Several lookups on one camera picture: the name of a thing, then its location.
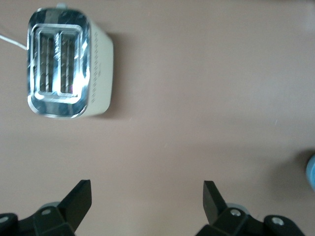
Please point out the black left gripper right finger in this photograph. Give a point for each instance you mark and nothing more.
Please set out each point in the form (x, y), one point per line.
(221, 216)

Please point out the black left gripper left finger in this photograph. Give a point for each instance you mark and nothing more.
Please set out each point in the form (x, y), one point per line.
(69, 214)

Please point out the blue bowl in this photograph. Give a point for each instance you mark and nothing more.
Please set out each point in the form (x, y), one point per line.
(311, 174)

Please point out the white chrome-top toaster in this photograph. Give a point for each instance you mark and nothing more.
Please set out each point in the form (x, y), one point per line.
(66, 64)

